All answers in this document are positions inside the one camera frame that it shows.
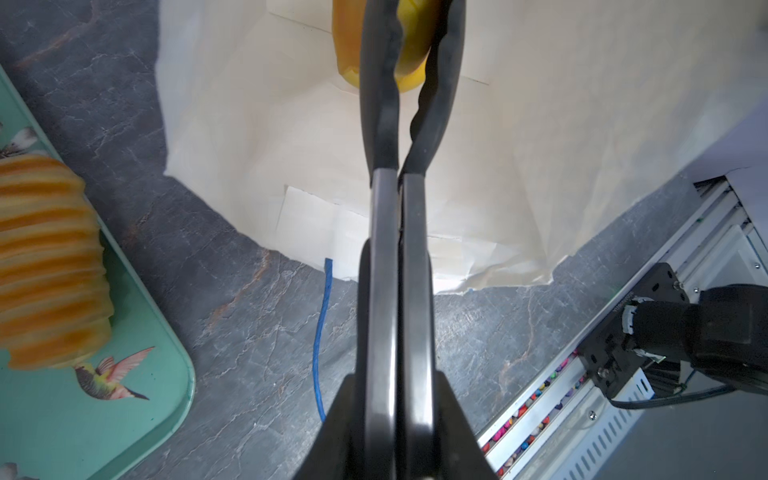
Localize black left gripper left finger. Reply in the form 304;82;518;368
293;374;356;480

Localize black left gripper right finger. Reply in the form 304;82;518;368
436;371;497;480

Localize checkered paper bag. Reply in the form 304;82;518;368
154;0;768;421

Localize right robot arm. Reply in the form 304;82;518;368
445;263;767;479

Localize green floral tray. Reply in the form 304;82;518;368
1;78;195;479

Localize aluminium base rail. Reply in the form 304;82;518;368
478;177;767;479

